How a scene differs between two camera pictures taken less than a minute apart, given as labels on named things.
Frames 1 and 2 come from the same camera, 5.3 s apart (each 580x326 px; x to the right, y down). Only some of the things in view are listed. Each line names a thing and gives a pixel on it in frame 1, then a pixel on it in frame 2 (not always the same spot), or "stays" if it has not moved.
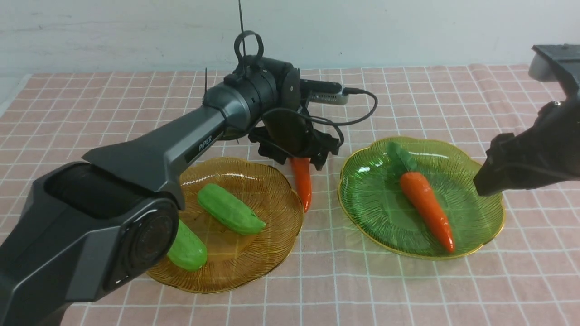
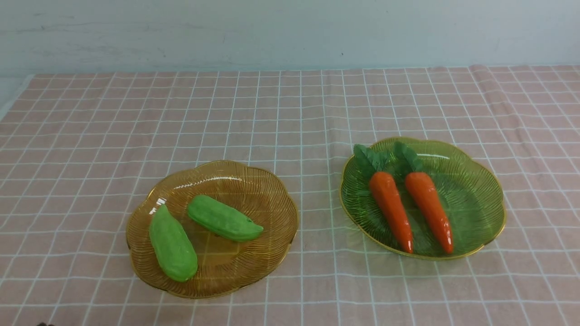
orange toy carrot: (302, 167) → (379, 165)
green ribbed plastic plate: (378, 207) stays
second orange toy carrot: (420, 189) stays
